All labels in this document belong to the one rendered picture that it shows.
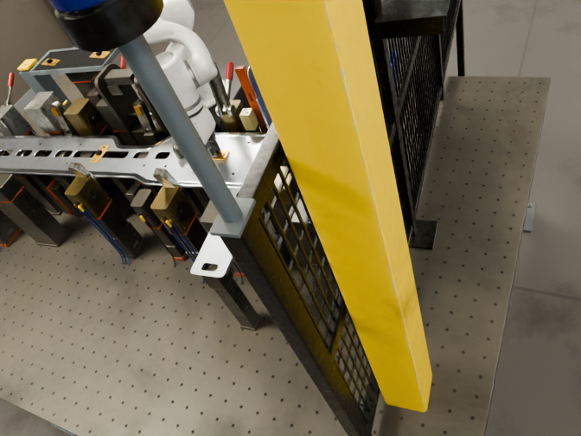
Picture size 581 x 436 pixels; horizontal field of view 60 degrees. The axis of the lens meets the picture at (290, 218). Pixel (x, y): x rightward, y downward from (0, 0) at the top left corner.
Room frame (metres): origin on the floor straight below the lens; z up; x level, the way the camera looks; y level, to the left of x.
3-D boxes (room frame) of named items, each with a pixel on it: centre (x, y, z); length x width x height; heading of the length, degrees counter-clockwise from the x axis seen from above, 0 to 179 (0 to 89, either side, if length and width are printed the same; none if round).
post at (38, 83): (2.07, 0.70, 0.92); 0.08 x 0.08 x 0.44; 54
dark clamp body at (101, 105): (1.70, 0.40, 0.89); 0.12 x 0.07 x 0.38; 144
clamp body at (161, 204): (1.09, 0.30, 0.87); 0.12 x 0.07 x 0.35; 144
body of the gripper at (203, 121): (1.23, 0.13, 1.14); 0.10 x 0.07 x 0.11; 144
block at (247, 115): (1.28, -0.01, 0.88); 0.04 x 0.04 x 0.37; 54
